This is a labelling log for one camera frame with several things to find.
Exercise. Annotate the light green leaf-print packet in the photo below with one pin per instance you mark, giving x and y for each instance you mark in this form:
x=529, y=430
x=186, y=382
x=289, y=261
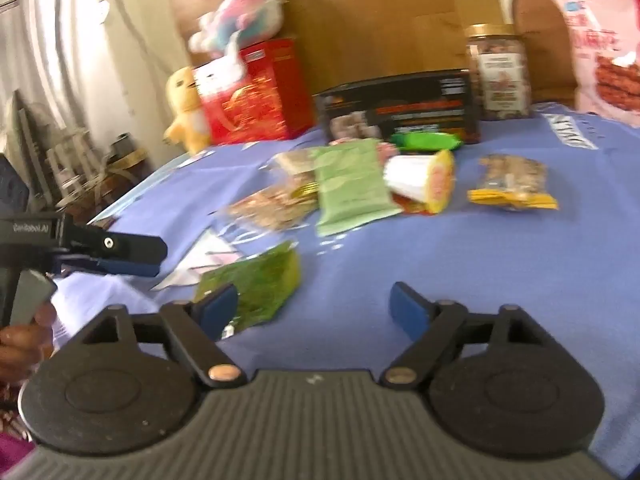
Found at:
x=350, y=185

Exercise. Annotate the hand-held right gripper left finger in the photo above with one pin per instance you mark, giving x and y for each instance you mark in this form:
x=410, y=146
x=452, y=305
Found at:
x=222, y=307

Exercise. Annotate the black cardboard box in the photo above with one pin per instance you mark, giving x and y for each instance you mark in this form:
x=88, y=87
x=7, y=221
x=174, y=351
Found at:
x=400, y=105

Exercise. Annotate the bright green candy wrapper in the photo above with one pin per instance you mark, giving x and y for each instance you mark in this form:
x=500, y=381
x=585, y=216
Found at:
x=425, y=141

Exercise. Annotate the wooden board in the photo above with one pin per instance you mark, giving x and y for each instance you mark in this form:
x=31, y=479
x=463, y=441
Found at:
x=390, y=20

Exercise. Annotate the pink snack bag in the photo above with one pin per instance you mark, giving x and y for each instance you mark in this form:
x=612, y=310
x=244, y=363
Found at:
x=605, y=60

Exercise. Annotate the yellow duck plush toy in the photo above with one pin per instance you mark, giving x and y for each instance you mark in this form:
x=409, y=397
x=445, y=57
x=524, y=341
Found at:
x=187, y=110

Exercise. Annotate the pastel plush toy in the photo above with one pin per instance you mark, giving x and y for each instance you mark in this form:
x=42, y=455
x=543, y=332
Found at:
x=240, y=15

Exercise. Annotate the clear nut jar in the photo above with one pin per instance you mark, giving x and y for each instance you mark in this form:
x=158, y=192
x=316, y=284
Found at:
x=500, y=75

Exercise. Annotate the white curtain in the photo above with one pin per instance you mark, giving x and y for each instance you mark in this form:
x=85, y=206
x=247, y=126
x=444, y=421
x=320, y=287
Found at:
x=65, y=35

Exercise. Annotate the dark green snack packet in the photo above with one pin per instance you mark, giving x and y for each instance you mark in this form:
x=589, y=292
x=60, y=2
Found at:
x=260, y=285

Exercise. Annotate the person's purple clothing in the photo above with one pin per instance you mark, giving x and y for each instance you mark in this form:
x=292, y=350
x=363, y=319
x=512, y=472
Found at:
x=12, y=440

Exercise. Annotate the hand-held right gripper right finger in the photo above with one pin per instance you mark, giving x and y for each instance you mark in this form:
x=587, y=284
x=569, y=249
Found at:
x=406, y=310

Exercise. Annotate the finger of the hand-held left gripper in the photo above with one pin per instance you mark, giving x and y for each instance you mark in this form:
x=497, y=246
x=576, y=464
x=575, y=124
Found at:
x=125, y=249
x=112, y=266

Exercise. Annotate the person's left hand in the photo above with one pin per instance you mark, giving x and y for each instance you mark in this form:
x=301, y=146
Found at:
x=20, y=347

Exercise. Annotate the blue printed tablecloth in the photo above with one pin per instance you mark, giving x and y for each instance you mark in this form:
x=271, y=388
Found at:
x=525, y=270

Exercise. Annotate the brown chair back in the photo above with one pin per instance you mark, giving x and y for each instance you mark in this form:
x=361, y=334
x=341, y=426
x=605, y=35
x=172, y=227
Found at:
x=542, y=45

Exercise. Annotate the white and yellow snack cup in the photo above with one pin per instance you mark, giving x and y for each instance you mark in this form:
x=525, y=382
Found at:
x=415, y=180

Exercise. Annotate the clear packet of tan snacks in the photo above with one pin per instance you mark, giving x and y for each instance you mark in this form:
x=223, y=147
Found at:
x=270, y=207

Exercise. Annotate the clear packet with gold label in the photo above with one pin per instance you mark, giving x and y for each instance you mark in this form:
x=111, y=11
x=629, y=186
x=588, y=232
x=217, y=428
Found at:
x=295, y=172

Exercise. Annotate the yellow peanut packet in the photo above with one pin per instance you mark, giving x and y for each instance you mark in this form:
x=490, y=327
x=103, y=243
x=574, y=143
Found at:
x=512, y=182

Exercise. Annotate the red gift box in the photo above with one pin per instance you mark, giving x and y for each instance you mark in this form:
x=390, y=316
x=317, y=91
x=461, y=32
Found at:
x=255, y=100

